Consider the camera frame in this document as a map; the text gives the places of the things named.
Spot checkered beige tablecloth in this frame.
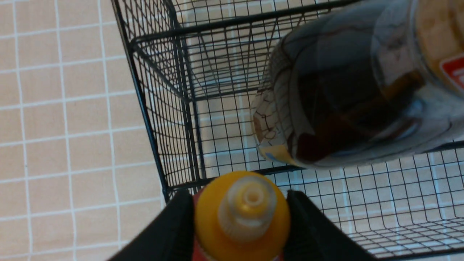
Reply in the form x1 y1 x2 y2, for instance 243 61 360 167
0 0 464 261

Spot tan cap cooking wine bottle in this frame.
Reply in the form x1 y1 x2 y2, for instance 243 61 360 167
251 0 463 169

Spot yellow cap ketchup bottle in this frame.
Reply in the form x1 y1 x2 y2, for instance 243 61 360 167
192 171 291 261

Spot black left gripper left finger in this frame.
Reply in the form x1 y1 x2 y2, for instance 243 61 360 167
109 190 195 261

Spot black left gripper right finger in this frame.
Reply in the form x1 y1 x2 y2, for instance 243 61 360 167
283 190 377 261

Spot black wire mesh rack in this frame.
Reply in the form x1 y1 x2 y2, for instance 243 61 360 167
111 0 464 261

